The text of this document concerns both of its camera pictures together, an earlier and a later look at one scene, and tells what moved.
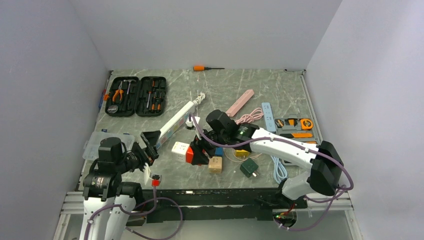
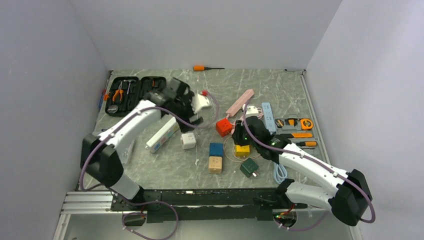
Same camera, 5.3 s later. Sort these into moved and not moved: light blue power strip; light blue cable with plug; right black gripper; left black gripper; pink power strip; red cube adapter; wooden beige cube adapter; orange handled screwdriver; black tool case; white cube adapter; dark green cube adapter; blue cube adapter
Moved: red cube adapter; right black gripper; white cube adapter; left black gripper
Not moved: pink power strip; light blue cable with plug; light blue power strip; dark green cube adapter; orange handled screwdriver; blue cube adapter; wooden beige cube adapter; black tool case
